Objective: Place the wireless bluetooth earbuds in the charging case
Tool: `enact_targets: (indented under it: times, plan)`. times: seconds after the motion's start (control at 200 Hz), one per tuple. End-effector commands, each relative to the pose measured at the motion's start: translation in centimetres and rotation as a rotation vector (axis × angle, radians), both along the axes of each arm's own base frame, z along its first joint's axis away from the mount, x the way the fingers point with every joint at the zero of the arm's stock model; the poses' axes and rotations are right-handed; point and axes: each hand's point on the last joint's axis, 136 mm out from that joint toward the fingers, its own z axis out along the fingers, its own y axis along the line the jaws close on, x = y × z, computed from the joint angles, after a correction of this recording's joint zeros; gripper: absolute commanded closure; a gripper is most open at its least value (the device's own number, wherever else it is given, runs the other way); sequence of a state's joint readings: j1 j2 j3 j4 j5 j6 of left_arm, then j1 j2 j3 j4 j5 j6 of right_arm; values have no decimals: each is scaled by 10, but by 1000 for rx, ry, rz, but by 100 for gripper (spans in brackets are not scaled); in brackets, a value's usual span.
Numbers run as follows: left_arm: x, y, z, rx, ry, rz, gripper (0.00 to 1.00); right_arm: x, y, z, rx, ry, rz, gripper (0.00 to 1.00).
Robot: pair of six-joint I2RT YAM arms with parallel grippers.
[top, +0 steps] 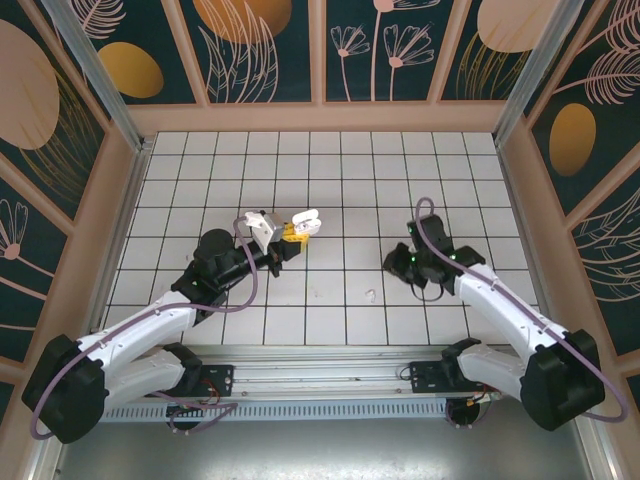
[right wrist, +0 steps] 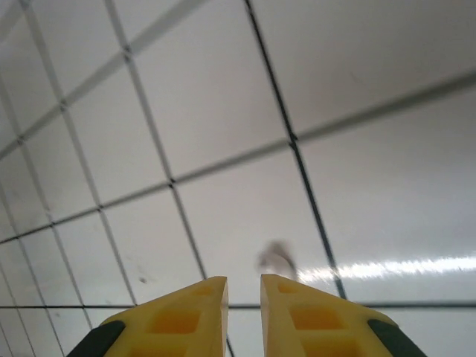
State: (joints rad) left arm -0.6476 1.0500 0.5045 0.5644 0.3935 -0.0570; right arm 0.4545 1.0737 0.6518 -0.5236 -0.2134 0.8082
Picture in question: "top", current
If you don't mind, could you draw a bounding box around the white earbud charging case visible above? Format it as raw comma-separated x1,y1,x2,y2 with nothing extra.
291,208,321,235

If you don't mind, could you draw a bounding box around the grey metal sheet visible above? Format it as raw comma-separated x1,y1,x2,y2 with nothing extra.
29,418,616,480

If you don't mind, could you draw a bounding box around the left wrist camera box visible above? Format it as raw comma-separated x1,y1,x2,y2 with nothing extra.
243,209,286,247

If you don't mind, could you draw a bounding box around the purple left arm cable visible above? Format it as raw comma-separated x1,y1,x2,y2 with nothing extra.
30,215,261,441

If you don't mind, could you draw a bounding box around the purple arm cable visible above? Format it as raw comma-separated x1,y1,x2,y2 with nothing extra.
30,215,261,441
414,197,631,431

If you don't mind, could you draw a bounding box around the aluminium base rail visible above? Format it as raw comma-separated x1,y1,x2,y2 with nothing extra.
47,344,599,406

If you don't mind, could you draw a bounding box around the slotted grey cable tray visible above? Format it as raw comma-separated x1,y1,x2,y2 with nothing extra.
102,402,451,421

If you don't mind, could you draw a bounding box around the aluminium frame post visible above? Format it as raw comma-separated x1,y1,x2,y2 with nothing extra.
39,0,151,154
492,0,599,149

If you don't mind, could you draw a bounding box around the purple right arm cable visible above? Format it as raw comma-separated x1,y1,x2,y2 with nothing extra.
414,197,631,431

